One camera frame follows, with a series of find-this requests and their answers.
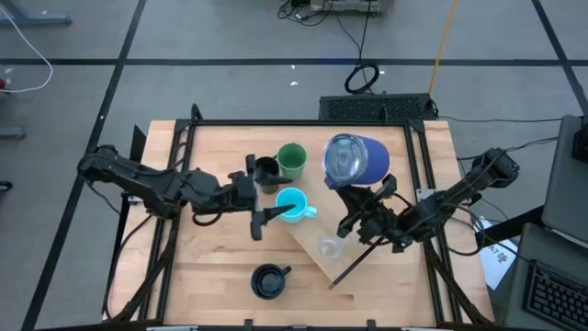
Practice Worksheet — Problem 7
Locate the dark grey tall cup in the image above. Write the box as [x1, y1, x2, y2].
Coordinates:
[254, 155, 282, 195]

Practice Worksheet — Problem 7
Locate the black keyboard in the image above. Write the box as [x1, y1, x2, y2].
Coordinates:
[522, 259, 588, 331]

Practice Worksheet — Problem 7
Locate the grey desk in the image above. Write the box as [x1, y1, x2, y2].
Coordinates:
[500, 223, 588, 331]

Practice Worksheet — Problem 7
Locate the small clear plastic cup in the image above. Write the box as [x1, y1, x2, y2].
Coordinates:
[316, 234, 345, 263]

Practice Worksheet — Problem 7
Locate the black perforated metal box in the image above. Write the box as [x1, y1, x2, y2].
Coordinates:
[319, 93, 435, 123]

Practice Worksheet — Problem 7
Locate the green plastic cup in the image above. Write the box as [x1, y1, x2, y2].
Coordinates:
[277, 142, 308, 180]

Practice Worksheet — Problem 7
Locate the yellow cable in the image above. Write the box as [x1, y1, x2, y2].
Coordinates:
[428, 0, 460, 98]

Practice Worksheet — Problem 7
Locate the white floor cable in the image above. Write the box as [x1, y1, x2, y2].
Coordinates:
[0, 6, 54, 94]

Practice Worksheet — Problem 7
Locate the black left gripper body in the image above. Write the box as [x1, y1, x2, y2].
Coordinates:
[220, 154, 266, 243]

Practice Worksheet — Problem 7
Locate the black desk device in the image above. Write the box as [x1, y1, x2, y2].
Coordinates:
[571, 128, 588, 163]

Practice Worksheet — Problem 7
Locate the coiled black cable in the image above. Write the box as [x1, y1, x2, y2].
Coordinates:
[277, 0, 382, 96]

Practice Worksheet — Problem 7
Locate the black metal table frame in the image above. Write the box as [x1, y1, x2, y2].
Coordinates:
[103, 103, 495, 331]

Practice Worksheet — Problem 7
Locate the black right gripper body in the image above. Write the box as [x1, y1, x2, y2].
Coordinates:
[336, 186, 417, 254]

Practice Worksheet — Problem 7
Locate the grey table foot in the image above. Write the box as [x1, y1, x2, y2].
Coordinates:
[0, 126, 28, 140]
[0, 0, 74, 27]

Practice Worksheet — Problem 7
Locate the grey power strip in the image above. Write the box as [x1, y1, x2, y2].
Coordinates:
[310, 0, 383, 14]

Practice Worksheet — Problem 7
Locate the white paper sheet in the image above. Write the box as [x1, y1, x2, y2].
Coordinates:
[477, 219, 519, 291]

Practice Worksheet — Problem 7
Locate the wooden shelf with black legs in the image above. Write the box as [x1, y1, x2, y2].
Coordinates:
[247, 131, 405, 291]

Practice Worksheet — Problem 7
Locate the navy speckled enamel mug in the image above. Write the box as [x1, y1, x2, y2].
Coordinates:
[250, 263, 293, 301]

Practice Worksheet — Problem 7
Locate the teal mug with handle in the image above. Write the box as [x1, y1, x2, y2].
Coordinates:
[275, 187, 318, 225]

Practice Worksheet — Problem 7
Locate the grey cart top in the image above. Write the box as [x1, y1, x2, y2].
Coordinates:
[540, 113, 588, 238]

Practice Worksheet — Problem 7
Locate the purple tumbler with clear lid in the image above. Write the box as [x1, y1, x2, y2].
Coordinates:
[322, 132, 390, 190]

